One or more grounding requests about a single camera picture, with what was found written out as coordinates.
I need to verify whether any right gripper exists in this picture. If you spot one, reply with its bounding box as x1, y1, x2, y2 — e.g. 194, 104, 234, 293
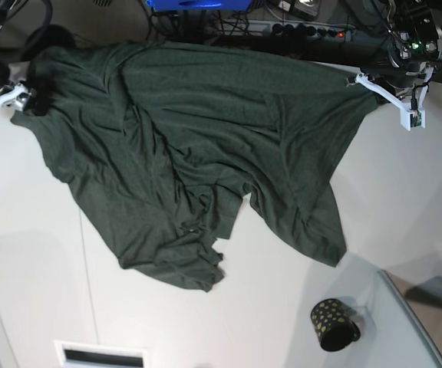
0, 81, 36, 111

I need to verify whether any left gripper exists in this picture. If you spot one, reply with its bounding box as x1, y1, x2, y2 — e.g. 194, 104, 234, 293
347, 63, 436, 113

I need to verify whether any dark green t-shirt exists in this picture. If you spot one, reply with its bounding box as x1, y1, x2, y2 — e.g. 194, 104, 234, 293
12, 42, 378, 291

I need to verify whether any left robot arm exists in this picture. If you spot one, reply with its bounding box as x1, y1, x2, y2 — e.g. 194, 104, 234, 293
349, 1, 442, 120

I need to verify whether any black round stool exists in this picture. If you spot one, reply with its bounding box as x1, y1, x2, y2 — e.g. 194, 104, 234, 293
21, 25, 77, 61

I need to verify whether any white power strip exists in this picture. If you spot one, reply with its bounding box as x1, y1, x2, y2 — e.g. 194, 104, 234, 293
215, 20, 357, 43

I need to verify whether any blue box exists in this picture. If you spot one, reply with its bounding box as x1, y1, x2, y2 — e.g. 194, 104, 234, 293
146, 0, 251, 12

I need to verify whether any grey tray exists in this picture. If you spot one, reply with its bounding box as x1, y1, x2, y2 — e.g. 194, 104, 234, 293
377, 269, 442, 368

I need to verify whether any black mug with gold dots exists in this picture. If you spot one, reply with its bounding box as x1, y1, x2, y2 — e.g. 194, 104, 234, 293
310, 298, 361, 353

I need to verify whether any white slotted plate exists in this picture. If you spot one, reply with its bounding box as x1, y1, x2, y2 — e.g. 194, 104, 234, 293
54, 340, 150, 368

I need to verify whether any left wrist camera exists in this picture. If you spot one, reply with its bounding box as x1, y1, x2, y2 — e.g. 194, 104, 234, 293
400, 110, 426, 131

